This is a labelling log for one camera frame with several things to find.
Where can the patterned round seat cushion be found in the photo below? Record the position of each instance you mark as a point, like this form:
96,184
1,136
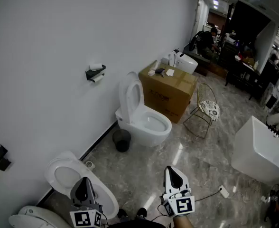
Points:
210,109

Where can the white floor drain fitting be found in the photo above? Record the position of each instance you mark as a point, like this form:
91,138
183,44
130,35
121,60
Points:
90,164

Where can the large brown cardboard box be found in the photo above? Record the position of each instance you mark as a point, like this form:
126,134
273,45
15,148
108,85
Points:
168,96

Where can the dark blue tool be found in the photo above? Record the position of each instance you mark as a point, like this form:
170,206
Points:
160,71

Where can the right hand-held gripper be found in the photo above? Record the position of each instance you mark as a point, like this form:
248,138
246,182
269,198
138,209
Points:
181,205

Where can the person's black shirt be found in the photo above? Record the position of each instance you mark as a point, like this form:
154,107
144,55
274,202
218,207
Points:
139,224

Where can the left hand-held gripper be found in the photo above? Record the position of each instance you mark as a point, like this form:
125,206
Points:
82,218

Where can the white power strip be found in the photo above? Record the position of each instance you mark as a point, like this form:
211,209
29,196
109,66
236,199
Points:
224,191

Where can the person's right forearm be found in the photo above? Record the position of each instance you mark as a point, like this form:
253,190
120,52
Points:
181,222

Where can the small white box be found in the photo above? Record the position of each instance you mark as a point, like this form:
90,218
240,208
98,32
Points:
151,73

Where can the person's black shoe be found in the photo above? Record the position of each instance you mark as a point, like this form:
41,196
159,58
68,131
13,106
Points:
122,213
142,212

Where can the black mesh trash bin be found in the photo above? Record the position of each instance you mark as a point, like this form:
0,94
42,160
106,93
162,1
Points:
121,141

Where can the white toilet with open seat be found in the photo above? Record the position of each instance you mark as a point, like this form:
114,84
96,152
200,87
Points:
66,174

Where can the person's left black shoe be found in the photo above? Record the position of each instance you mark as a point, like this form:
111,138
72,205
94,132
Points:
122,213

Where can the dark wooden cabinet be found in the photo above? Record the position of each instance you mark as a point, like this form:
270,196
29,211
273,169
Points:
246,79

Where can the person's right black shoe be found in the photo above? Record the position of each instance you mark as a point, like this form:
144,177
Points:
142,212

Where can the white toilet with raised lid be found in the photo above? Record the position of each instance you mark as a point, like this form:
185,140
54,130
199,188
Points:
151,134

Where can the large black partition panel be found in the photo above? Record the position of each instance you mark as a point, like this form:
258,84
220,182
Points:
246,20

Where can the white bottle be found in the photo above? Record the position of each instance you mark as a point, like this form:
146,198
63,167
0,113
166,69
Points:
256,66

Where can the white smart toilet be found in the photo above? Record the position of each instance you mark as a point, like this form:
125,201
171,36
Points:
187,62

